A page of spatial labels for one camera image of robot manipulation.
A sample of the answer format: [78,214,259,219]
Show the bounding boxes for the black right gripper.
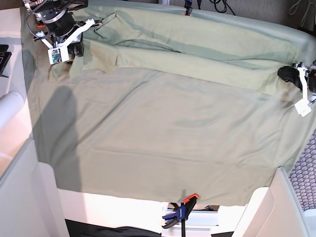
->
[37,9,84,57]

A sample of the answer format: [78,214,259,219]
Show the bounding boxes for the orange black clamp top middle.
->
[184,0,193,16]

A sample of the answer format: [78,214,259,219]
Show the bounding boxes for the pale green table cloth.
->
[21,0,316,206]

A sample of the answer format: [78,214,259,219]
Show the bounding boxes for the blue orange bar clamp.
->
[162,193,199,237]

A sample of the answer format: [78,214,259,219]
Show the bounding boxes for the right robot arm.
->
[23,0,88,49]

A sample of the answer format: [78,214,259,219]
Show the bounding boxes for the black tablet device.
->
[0,44,12,77]

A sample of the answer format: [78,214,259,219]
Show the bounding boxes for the black mesh fabric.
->
[289,131,316,211]

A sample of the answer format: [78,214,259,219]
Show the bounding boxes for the black cloth under table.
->
[65,219,161,237]

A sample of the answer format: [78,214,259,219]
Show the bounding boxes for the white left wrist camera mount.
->
[292,61,316,117]

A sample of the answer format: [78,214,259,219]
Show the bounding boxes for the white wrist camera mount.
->
[34,18,102,65]
[292,61,316,117]

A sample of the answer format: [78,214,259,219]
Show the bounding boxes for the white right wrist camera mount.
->
[34,18,102,65]

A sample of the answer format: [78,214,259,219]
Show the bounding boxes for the black cables on wall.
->
[196,0,237,15]

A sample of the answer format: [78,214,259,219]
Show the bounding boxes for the white cylindrical tube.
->
[0,91,24,130]

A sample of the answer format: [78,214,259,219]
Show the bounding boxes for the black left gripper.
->
[277,66,316,94]

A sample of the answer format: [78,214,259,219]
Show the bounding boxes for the light green T-shirt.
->
[49,5,301,95]

